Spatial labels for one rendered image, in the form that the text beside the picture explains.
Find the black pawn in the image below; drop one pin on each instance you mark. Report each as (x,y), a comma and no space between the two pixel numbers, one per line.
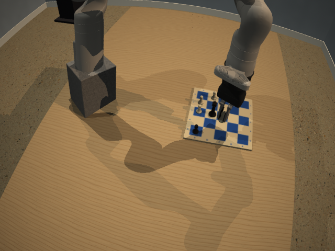
(195,130)

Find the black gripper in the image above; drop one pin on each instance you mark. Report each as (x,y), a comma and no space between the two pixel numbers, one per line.
(236,75)

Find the blue and cream chessboard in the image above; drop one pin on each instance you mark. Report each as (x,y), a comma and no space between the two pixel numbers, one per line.
(236,132)

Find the black chess piece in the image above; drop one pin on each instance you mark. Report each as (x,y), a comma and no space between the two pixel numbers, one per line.
(212,112)

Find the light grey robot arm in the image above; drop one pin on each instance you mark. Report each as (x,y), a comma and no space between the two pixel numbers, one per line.
(88,46)

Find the white pawn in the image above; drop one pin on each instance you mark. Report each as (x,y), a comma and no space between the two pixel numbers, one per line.
(214,96)
(199,109)
(201,100)

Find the white chess rook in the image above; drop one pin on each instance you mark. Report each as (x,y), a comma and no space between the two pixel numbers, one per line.
(222,117)

